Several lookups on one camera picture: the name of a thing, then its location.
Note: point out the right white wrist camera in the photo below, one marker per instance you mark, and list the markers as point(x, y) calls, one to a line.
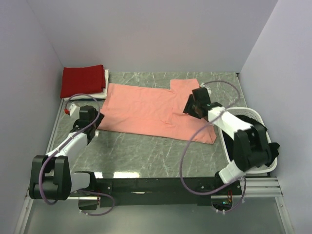
point(203, 85)

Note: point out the pink t-shirt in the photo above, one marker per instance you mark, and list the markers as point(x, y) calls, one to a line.
point(150, 111)

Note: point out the folded blue t-shirt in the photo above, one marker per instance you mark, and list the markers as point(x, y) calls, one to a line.
point(89, 99)

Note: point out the aluminium frame rail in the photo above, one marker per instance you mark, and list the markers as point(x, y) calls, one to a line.
point(37, 217)

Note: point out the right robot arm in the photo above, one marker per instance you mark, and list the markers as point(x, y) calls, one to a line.
point(230, 124)

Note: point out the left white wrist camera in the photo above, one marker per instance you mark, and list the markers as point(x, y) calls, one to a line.
point(72, 110)

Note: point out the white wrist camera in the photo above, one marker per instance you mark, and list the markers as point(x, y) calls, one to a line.
point(72, 110)
point(203, 85)

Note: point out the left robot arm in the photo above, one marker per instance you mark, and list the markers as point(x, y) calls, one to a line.
point(51, 178)

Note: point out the folded red t-shirt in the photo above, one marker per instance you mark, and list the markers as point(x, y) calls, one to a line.
point(86, 80)

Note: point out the white plastic laundry basket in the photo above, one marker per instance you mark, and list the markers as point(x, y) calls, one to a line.
point(248, 115)

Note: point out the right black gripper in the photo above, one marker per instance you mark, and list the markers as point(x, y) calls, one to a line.
point(188, 108)

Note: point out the black base beam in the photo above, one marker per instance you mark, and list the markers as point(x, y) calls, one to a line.
point(138, 191)

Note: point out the folded white t-shirt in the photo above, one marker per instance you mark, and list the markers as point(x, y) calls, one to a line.
point(102, 94)

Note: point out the black t-shirt in basket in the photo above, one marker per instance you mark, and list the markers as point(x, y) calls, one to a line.
point(252, 149)

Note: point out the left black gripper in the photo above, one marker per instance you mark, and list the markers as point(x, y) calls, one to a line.
point(98, 117)

